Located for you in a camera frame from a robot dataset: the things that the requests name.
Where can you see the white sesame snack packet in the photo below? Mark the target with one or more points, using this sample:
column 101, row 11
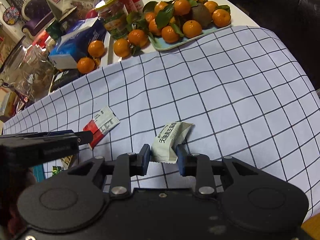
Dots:
column 165, row 143

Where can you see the small green candy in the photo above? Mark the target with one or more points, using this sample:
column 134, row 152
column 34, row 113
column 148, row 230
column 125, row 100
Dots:
column 56, row 170

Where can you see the blue checked tablecloth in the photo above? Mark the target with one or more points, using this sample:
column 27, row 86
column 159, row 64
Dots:
column 242, row 91

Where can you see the gold teal tin tray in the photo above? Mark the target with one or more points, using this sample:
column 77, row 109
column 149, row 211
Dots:
column 39, row 173

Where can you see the green label jar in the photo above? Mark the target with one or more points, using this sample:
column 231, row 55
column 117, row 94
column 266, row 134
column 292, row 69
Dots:
column 113, row 16

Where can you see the mandarin pile on plate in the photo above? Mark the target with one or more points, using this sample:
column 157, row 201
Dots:
column 175, row 19

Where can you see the light blue fruit plate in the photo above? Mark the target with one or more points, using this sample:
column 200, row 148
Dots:
column 159, row 43

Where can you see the blue tissue pack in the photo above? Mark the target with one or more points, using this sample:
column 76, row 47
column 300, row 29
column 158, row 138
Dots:
column 73, row 46

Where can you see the purple white armchair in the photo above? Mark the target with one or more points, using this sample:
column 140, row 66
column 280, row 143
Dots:
column 38, row 16

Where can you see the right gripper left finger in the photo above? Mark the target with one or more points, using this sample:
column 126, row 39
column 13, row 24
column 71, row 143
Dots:
column 126, row 166

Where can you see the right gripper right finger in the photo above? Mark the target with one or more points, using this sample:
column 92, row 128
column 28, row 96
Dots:
column 198, row 166

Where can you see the glass storage jar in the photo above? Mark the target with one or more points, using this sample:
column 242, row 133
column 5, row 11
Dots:
column 27, row 71

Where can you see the loose mandarin near plate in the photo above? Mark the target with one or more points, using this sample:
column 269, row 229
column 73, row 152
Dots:
column 138, row 37

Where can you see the loose mandarin by jar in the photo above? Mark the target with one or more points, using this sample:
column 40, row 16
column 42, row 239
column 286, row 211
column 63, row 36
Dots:
column 122, row 47

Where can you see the loose mandarin by tissue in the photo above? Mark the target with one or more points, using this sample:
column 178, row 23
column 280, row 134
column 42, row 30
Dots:
column 96, row 49

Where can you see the red white hawthorn packet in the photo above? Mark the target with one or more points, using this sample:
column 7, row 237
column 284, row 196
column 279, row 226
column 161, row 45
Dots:
column 103, row 122

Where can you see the loose mandarin front left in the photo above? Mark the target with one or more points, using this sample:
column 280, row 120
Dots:
column 85, row 65

